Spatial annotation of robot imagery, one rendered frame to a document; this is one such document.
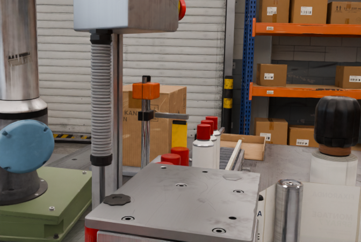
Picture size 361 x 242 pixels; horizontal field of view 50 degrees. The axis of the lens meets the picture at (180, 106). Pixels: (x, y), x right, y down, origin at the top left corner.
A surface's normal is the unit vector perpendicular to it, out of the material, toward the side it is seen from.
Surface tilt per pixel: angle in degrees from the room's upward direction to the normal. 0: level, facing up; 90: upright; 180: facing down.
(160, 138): 90
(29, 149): 102
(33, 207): 4
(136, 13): 90
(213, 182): 0
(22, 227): 90
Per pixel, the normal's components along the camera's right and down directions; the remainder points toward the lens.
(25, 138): 0.55, 0.32
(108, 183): -0.24, 0.13
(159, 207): 0.03, -0.99
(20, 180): 0.76, -0.13
